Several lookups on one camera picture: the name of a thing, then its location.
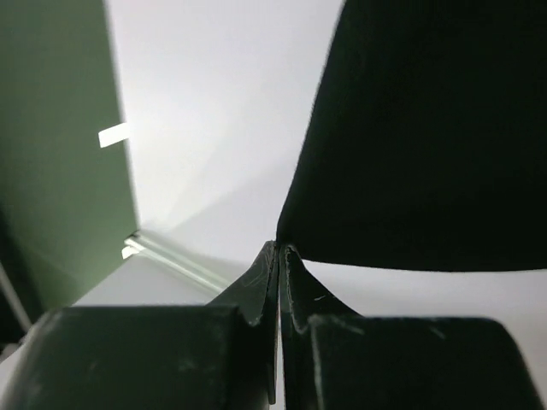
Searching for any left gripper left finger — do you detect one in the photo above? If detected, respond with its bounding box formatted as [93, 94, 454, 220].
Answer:
[1, 241, 279, 409]

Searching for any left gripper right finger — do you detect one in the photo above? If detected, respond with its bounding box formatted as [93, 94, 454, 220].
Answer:
[279, 246, 544, 409]

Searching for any black t shirt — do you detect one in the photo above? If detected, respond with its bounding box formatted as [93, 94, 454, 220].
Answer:
[276, 1, 546, 272]

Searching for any right corner aluminium post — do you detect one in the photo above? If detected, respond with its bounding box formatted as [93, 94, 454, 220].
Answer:
[121, 230, 231, 295]

